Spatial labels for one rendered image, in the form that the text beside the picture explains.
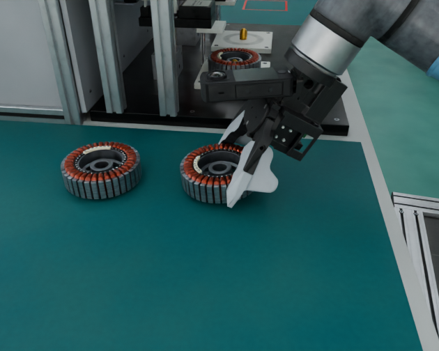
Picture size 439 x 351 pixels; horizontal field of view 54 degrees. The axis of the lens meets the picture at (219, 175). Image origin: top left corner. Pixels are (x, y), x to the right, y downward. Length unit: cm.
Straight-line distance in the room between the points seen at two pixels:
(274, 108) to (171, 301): 26
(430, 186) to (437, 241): 67
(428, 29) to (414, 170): 171
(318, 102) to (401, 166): 168
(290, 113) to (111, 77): 36
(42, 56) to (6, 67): 8
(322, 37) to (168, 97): 33
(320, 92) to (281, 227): 18
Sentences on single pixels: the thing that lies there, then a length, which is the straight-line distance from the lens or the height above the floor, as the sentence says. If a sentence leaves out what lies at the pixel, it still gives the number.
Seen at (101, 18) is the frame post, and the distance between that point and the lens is 76.
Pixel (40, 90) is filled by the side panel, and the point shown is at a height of 81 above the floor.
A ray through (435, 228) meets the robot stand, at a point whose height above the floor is 21.
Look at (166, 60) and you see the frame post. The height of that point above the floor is 87.
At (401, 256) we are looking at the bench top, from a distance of 56.
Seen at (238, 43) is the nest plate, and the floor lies 78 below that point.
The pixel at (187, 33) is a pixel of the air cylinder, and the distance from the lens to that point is 115.
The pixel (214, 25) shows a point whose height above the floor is 88.
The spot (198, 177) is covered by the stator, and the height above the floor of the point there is 79.
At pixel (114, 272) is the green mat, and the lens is 51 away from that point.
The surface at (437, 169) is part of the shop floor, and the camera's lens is 228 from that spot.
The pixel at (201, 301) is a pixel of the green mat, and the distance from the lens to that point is 47.
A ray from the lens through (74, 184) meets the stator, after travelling 62.
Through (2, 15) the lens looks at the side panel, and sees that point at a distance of 83.
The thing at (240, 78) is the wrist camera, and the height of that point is 92.
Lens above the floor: 111
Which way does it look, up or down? 34 degrees down
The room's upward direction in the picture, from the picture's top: straight up
